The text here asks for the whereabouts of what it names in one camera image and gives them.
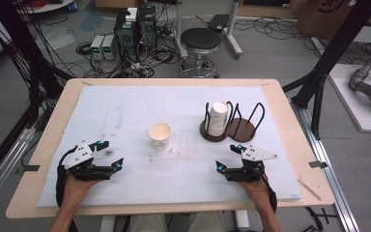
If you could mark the black computer tower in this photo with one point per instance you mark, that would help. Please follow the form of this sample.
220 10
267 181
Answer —
147 30
125 35

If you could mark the black metal frame post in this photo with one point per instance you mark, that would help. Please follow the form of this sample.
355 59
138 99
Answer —
335 48

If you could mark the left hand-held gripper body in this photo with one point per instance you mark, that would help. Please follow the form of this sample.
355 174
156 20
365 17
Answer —
80 156

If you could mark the white printed paper cup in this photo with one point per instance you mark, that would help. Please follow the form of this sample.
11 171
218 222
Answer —
216 131
159 137
219 116

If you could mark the white metal stand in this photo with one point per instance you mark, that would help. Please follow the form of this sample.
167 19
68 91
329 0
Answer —
233 38

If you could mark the person's left hand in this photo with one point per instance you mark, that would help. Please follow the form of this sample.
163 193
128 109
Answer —
75 191

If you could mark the thin wooden stick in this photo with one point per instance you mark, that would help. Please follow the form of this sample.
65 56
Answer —
309 190

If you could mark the small white box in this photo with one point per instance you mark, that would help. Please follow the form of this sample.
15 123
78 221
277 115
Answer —
131 14

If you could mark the brown cardboard box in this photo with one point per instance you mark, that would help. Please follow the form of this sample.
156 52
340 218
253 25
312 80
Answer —
325 16

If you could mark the aluminium rail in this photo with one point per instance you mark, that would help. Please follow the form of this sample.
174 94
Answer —
6 164
331 180

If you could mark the black tape piece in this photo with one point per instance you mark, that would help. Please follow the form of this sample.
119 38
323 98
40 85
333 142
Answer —
318 164
31 168

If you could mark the black round stool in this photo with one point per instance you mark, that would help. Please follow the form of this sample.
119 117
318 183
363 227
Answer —
200 38

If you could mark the person's right hand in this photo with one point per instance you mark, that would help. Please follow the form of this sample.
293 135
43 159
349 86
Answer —
257 191

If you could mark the white table leg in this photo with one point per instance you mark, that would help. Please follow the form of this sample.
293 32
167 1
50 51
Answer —
108 224
242 220

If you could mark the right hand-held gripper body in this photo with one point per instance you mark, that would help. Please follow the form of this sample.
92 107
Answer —
257 154

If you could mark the blue tape roll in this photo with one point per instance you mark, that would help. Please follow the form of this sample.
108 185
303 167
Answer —
73 6

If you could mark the flat black device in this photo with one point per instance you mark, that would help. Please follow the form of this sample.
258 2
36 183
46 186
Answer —
218 22

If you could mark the white power supply unit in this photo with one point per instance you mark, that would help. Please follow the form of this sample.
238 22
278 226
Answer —
108 47
97 46

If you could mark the white foam mat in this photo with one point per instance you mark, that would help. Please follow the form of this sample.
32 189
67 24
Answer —
174 106

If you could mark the white platform board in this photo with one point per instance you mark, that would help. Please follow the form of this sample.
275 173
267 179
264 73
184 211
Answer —
354 103

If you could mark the round white table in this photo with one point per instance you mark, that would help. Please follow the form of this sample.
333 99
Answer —
50 6

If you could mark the person's beige trousers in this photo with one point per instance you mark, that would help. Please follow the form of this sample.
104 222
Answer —
206 222

